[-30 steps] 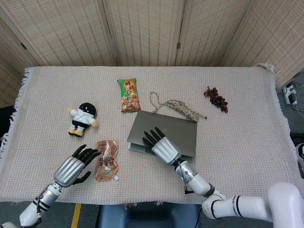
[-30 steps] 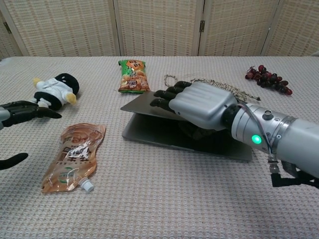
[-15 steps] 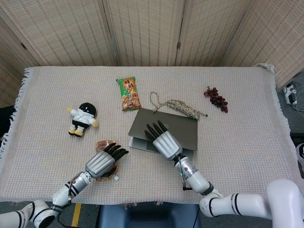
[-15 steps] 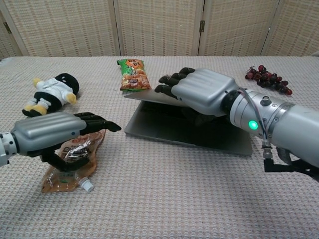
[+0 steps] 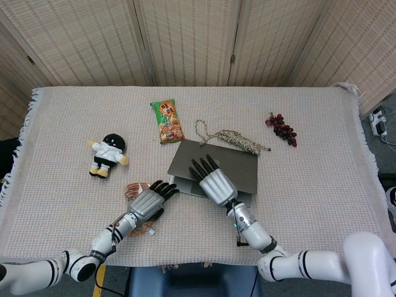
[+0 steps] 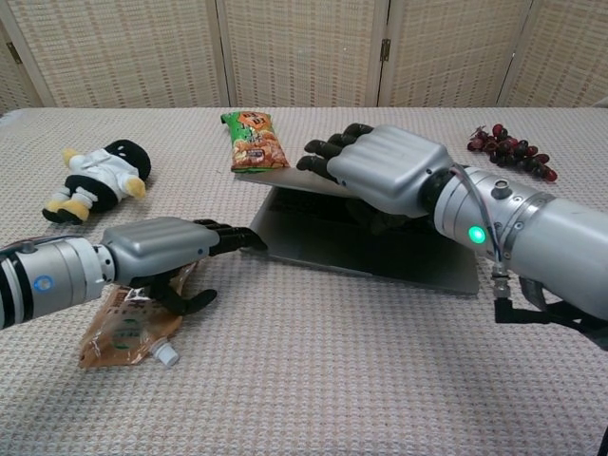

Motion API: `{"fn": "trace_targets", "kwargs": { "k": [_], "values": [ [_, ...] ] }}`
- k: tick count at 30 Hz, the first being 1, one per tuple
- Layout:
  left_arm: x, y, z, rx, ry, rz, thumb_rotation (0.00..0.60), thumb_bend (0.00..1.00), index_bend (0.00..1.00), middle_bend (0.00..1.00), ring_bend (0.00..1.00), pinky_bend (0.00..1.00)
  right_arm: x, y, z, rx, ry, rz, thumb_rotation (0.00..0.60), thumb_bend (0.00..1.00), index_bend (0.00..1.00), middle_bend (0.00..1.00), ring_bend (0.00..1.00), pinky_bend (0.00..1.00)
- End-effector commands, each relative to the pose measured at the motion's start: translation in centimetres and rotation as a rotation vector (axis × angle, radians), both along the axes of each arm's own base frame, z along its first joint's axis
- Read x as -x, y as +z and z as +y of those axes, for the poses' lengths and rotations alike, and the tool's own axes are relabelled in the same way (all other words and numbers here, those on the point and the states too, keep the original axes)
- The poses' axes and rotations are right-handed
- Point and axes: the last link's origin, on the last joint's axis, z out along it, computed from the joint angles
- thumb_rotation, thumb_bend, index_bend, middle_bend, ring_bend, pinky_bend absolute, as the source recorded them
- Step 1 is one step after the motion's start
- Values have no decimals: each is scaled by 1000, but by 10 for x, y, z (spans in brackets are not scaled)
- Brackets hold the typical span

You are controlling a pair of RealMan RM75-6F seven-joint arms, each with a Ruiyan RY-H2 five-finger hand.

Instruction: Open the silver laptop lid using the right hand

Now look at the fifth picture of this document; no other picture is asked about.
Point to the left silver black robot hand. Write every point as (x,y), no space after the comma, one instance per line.
(147,204)

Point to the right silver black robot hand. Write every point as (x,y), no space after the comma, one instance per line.
(216,185)

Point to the silver laptop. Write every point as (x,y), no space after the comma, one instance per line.
(241,173)

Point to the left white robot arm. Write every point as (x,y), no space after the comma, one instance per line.
(105,239)

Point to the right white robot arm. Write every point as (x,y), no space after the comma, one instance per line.
(256,235)

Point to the beige woven tablecloth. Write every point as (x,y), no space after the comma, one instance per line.
(309,191)

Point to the woven folding screen panel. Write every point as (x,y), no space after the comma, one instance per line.
(12,92)
(188,40)
(359,49)
(275,40)
(77,40)

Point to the black white plush doll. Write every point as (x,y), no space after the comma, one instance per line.
(108,151)

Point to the green snack bag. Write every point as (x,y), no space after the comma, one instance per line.
(167,123)

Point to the dark red grape bunch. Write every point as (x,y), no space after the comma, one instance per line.
(283,128)

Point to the black bag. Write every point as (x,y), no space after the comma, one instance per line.
(7,157)

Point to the white power strip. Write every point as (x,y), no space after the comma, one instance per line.
(378,122)

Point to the black white sneaker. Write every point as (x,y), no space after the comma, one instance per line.
(392,204)

